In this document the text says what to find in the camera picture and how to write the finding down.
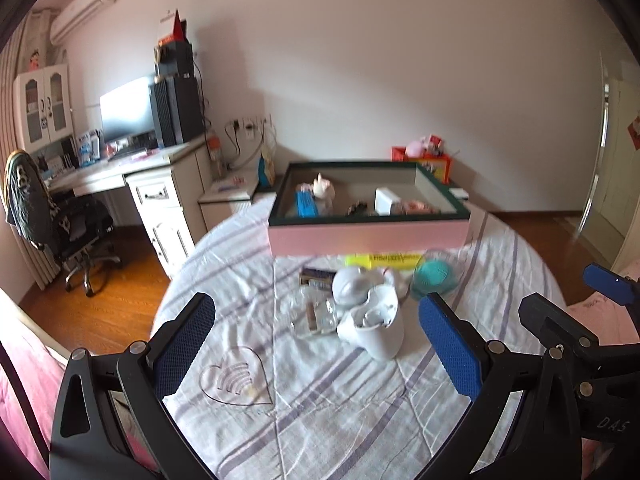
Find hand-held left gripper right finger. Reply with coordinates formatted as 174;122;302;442
419;292;584;480

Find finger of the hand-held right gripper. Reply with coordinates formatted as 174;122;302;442
582;262;640;306
519;294;640;361

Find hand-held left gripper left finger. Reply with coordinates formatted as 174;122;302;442
49;292;217;480

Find white cup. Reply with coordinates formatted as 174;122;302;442
336;285;406;362

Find teal round container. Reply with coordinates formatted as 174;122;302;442
410;249;463;302

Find yellow highlighter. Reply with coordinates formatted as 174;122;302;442
345;252;423;268

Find pink shallow box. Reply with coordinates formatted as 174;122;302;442
267;160;473;257

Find clear glass bottle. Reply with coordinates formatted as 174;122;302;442
290;287;341;341

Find white charger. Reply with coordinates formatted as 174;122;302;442
374;187;401;216

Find blue highlighter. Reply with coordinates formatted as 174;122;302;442
294;190;318;218

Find beige bunny figurine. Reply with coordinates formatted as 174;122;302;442
312;172;337;213

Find white door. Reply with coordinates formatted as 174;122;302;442
580;50;640;271

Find striped bedsheet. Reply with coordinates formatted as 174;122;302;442
150;200;568;480

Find white nightstand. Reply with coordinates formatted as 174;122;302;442
197;172;278;233

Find black office chair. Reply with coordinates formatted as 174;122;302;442
5;150;123;297

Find magenta blanket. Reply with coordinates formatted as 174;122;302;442
0;340;161;480

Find red printed box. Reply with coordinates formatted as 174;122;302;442
391;146;452;184

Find white desk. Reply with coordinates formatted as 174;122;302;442
40;132;213;281

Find orange-capped bottle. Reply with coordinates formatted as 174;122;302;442
207;135;224;177

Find blue snack bag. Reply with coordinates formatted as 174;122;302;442
257;152;277;186

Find pink plush toy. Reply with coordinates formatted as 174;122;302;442
406;136;436;157

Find black keyboard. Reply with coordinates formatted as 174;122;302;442
107;146;151;161

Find dark printed garment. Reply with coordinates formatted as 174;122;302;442
5;150;53;241

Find blue and white box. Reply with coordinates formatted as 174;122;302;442
77;130;103;163

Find black computer tower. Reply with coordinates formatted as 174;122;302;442
148;74;207;148

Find computer monitor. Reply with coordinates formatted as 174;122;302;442
99;76;156;143

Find black speaker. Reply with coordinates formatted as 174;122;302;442
154;40;195;80

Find white glass-door cabinet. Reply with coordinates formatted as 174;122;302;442
12;62;76;156

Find red desk calendar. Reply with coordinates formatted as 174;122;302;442
157;9;188;43

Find white air conditioner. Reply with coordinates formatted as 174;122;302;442
49;0;119;45

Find cream bed frame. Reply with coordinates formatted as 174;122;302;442
0;287;71;366

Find black power cable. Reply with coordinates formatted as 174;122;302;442
225;120;263;171

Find white wall outlets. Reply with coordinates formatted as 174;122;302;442
235;115;271;133

